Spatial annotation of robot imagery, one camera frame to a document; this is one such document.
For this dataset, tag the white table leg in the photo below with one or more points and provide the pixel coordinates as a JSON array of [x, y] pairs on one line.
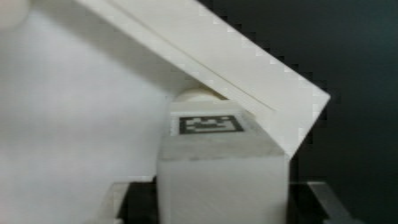
[[220, 165]]

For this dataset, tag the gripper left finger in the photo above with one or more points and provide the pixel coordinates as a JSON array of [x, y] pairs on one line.
[[107, 214]]

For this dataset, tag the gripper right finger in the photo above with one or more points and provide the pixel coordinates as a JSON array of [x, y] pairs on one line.
[[338, 214]]

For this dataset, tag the white square table top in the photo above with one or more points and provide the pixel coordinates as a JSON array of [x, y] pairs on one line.
[[85, 88]]

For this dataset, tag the white right obstacle block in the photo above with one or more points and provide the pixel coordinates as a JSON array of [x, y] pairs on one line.
[[284, 99]]

